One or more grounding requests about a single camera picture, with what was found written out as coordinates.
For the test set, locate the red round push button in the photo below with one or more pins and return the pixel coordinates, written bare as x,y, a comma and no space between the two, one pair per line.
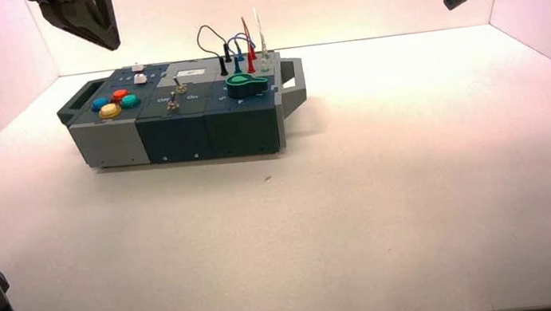
119,95

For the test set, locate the blue round push button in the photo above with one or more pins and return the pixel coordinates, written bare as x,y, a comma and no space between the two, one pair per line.
100,104

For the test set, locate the green round push button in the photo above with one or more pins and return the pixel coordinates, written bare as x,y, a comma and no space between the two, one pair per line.
130,101

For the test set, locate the yellow round push button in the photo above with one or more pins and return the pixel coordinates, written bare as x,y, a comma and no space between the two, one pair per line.
110,111

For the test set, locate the white label sticker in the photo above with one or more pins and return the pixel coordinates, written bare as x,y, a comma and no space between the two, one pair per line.
191,72

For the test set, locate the grey and teal task box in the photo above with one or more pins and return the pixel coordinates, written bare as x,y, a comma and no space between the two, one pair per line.
172,136

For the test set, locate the green rotary knob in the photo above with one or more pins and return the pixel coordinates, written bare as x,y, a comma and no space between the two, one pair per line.
245,85

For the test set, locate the white rocker switch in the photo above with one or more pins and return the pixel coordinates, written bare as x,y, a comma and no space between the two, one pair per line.
140,79
137,67

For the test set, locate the metal toggle switch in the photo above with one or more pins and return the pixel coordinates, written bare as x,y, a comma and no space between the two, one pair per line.
173,103
180,86

